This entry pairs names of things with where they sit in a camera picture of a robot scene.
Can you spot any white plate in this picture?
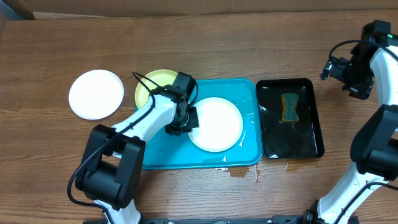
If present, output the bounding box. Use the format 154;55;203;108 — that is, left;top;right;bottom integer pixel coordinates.
188;97;243;152
68;69;124;120

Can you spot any green and yellow sponge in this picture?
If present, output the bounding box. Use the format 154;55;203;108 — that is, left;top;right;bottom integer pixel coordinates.
281;93;299;123

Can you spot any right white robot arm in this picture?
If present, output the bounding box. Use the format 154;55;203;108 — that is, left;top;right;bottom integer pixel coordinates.
291;20;397;223

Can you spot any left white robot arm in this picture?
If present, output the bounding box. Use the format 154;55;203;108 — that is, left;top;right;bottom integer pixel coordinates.
67;72;199;223

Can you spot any teal plastic tray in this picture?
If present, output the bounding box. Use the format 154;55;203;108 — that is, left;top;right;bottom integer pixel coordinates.
142;78;262;170

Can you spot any black rectangular water tray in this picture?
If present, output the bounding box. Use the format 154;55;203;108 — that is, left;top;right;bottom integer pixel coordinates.
256;78;325;159

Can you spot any yellow-green rimmed plate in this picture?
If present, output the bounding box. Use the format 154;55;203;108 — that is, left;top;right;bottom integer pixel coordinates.
134;68;178;109

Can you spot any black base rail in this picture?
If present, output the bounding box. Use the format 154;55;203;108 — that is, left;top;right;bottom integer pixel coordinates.
83;214;360;224

